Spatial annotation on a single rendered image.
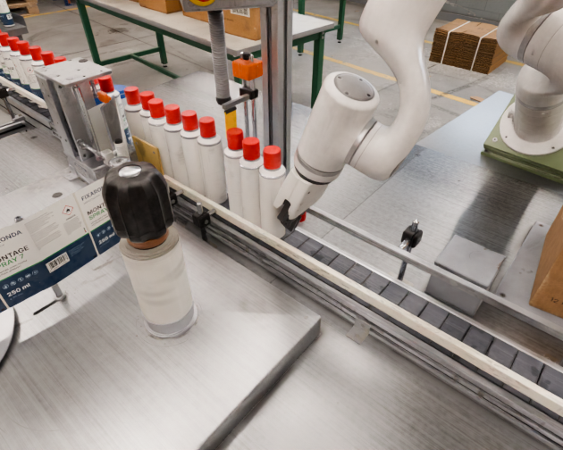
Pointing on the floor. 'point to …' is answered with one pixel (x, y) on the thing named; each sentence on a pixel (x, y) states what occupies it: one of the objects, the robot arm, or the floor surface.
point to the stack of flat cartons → (467, 46)
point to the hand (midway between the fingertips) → (290, 220)
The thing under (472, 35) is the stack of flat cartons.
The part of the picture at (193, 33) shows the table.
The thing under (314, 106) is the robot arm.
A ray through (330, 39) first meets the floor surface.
